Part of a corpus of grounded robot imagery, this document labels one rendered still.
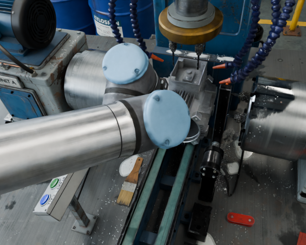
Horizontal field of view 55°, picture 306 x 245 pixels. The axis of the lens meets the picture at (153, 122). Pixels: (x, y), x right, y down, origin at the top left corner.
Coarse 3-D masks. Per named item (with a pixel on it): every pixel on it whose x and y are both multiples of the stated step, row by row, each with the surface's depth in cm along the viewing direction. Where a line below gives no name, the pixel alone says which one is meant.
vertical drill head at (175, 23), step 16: (176, 0) 76; (192, 0) 74; (160, 16) 82; (176, 16) 78; (192, 16) 77; (208, 16) 77; (176, 32) 77; (192, 32) 76; (208, 32) 76; (176, 48) 85
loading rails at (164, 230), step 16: (192, 144) 104; (208, 144) 116; (160, 160) 101; (192, 160) 99; (144, 176) 96; (160, 176) 103; (176, 176) 96; (192, 176) 107; (144, 192) 93; (176, 192) 92; (144, 208) 90; (176, 208) 88; (128, 224) 87; (144, 224) 93; (176, 224) 89; (128, 240) 84; (144, 240) 91; (160, 240) 83
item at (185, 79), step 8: (176, 64) 98; (184, 64) 102; (192, 64) 100; (200, 64) 99; (176, 72) 100; (184, 72) 100; (192, 72) 98; (200, 72) 99; (176, 80) 93; (184, 80) 96; (192, 80) 97; (200, 80) 92; (176, 88) 95; (184, 88) 94; (192, 88) 93; (200, 88) 95; (192, 96) 95; (200, 96) 97
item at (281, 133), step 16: (256, 80) 88; (272, 80) 88; (288, 80) 88; (240, 96) 98; (256, 96) 84; (272, 96) 84; (288, 96) 83; (304, 96) 82; (256, 112) 84; (272, 112) 83; (288, 112) 82; (304, 112) 81; (256, 128) 85; (272, 128) 83; (288, 128) 82; (304, 128) 81; (240, 144) 97; (256, 144) 88; (272, 144) 86; (288, 144) 84; (304, 144) 82
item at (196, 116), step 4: (208, 76) 101; (208, 80) 101; (212, 80) 102; (208, 84) 102; (196, 112) 91; (192, 116) 91; (196, 116) 90; (200, 116) 91; (196, 120) 91; (200, 120) 91; (196, 140) 99
